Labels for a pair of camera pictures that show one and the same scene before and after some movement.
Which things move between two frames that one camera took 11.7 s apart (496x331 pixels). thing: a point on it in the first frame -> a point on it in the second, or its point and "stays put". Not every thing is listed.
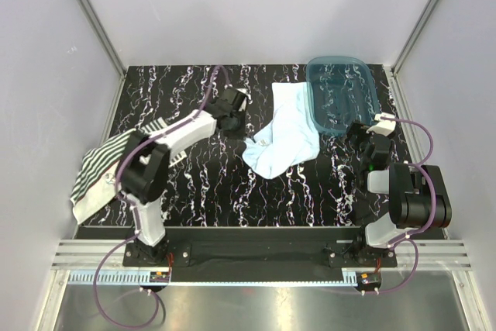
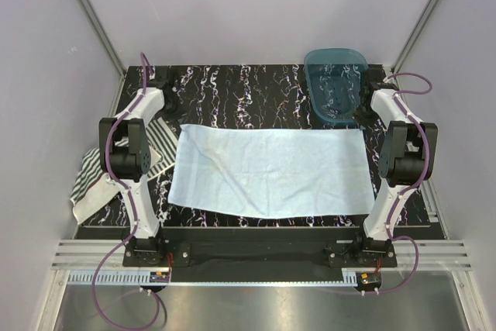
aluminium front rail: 432,255 stays put
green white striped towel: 94,190 stays put
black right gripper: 359,130 -> 366,122
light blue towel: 291,136 -> 281,173
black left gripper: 241,132 -> 175,96
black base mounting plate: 260,256 stays put
